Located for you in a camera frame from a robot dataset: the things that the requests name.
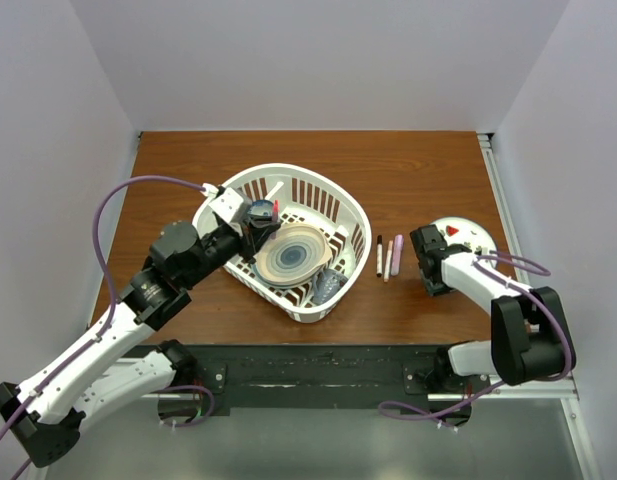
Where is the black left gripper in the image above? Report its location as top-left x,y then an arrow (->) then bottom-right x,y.
181,212 -> 279,288

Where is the pink highlighter pen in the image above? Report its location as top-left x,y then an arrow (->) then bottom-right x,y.
390,234 -> 404,276

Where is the white red pen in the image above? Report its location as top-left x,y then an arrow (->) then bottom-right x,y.
383,239 -> 394,283

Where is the white black marker pen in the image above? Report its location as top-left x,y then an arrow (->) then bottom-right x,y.
376,234 -> 383,278

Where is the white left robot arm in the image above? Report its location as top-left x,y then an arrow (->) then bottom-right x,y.
0,200 -> 281,468

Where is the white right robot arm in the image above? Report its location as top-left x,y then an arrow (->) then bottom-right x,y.
409,217 -> 576,393

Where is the blue patterned small bowl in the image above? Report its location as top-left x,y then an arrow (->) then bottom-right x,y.
248,199 -> 273,221

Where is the watermelon pattern plate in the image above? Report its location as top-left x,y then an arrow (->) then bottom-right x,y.
432,216 -> 497,255

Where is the beige blue ringed plate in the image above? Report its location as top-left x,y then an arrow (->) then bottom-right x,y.
253,223 -> 333,287

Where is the white plastic dish basket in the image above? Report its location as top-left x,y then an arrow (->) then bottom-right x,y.
191,162 -> 373,324

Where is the blue glass cup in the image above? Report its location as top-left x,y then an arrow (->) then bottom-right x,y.
312,269 -> 348,305

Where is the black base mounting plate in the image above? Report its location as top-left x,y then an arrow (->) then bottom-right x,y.
137,344 -> 494,419

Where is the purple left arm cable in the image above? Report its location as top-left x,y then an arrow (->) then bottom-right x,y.
0,174 -> 217,480

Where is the aluminium frame rail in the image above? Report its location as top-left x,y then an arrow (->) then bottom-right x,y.
412,133 -> 602,479

